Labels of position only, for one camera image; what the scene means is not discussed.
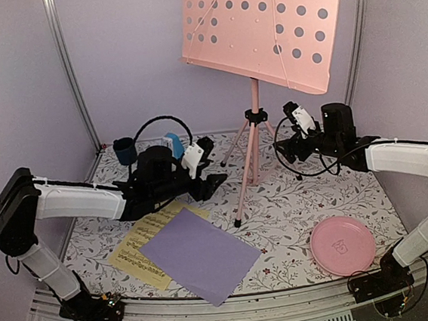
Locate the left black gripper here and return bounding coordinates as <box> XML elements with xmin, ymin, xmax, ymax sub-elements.
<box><xmin>148</xmin><ymin>153</ymin><xmax>229</xmax><ymax>206</ymax></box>

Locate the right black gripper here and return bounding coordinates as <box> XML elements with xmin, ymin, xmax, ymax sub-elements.
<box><xmin>272</xmin><ymin>120</ymin><xmax>343</xmax><ymax>165</ymax></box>

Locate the purple sheet music paper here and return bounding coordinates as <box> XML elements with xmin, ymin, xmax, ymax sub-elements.
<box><xmin>139</xmin><ymin>208</ymin><xmax>261</xmax><ymax>307</ymax></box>

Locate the pink music stand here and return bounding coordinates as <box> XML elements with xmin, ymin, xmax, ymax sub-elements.
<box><xmin>172</xmin><ymin>0</ymin><xmax>368</xmax><ymax>231</ymax></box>

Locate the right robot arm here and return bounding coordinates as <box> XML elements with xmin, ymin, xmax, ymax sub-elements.
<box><xmin>273</xmin><ymin>102</ymin><xmax>428</xmax><ymax>293</ymax></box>

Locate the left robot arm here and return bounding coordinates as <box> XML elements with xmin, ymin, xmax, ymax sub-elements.
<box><xmin>0</xmin><ymin>143</ymin><xmax>227</xmax><ymax>320</ymax></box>

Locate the blue metronome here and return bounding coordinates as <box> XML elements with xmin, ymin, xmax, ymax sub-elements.
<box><xmin>161</xmin><ymin>132</ymin><xmax>184</xmax><ymax>160</ymax></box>

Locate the dark blue cup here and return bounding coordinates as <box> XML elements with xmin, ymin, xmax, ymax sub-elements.
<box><xmin>112</xmin><ymin>137</ymin><xmax>137</xmax><ymax>166</ymax></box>

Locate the yellow sheet music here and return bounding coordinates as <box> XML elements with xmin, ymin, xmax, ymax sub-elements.
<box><xmin>108</xmin><ymin>201</ymin><xmax>210</xmax><ymax>291</ymax></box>

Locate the pink plate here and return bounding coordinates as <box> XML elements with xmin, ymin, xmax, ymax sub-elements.
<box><xmin>309</xmin><ymin>216</ymin><xmax>376</xmax><ymax>276</ymax></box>

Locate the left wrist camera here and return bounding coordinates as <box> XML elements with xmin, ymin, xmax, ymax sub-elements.
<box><xmin>180</xmin><ymin>136</ymin><xmax>214</xmax><ymax>179</ymax></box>

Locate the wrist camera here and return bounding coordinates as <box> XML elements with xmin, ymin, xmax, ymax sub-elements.
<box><xmin>180</xmin><ymin>136</ymin><xmax>214</xmax><ymax>179</ymax></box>
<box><xmin>282</xmin><ymin>101</ymin><xmax>320</xmax><ymax>139</ymax></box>

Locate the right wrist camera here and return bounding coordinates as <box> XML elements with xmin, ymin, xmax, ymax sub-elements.
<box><xmin>282</xmin><ymin>101</ymin><xmax>320</xmax><ymax>139</ymax></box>

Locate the left black cable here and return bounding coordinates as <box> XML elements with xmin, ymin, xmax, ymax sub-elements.
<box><xmin>122</xmin><ymin>113</ymin><xmax>197</xmax><ymax>177</ymax></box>

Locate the black cable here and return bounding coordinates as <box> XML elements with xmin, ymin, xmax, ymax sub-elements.
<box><xmin>273</xmin><ymin>112</ymin><xmax>347</xmax><ymax>181</ymax></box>
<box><xmin>122</xmin><ymin>113</ymin><xmax>197</xmax><ymax>177</ymax></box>

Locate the right black cable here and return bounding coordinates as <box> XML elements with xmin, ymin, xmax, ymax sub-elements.
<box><xmin>273</xmin><ymin>112</ymin><xmax>347</xmax><ymax>181</ymax></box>

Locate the front aluminium rail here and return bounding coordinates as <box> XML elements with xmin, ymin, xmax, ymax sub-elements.
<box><xmin>29</xmin><ymin>260</ymin><xmax>428</xmax><ymax>321</ymax></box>

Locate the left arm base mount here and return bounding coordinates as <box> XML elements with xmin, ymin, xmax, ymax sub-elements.
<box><xmin>59</xmin><ymin>292</ymin><xmax>125</xmax><ymax>321</ymax></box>

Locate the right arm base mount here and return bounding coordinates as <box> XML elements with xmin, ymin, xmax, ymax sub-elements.
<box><xmin>347</xmin><ymin>266</ymin><xmax>414</xmax><ymax>303</ymax></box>

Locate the left aluminium frame post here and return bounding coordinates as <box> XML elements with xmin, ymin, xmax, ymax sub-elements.
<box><xmin>42</xmin><ymin>0</ymin><xmax>102</xmax><ymax>153</ymax></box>

